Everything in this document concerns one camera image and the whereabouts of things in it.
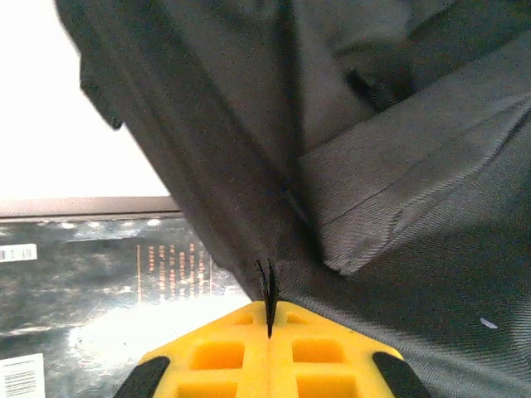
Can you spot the black fabric backpack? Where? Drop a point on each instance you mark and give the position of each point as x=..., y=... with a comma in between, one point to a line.
x=373, y=166

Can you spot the black book with gold print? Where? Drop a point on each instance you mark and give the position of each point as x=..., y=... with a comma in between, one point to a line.
x=83, y=290

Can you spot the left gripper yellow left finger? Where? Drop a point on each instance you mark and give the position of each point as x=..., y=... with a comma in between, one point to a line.
x=215, y=356

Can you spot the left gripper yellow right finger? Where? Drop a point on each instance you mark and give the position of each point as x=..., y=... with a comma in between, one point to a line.
x=323, y=356

